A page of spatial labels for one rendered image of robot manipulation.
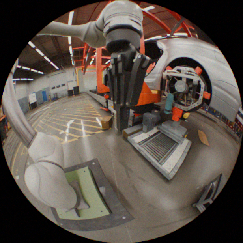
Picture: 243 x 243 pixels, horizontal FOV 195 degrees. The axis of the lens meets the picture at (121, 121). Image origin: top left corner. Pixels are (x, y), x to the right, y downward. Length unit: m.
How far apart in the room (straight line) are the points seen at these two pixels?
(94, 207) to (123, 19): 0.62
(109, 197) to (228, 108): 1.38
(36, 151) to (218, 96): 1.49
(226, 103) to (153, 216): 1.34
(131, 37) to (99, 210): 0.58
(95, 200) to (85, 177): 0.15
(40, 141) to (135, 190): 0.79
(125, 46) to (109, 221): 0.64
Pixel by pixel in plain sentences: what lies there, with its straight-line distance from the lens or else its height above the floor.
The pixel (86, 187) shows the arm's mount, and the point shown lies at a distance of 0.48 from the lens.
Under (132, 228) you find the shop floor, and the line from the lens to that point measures 0.86.
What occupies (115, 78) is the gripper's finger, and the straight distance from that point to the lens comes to 0.17.
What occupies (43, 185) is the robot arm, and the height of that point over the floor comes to 0.60.
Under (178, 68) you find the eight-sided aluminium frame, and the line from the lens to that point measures 1.10.
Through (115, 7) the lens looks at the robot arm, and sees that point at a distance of 0.24.
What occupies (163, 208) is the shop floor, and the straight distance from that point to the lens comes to 0.89.
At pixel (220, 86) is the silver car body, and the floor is 1.05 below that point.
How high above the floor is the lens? 0.79
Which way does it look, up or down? 29 degrees down
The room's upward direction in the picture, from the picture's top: straight up
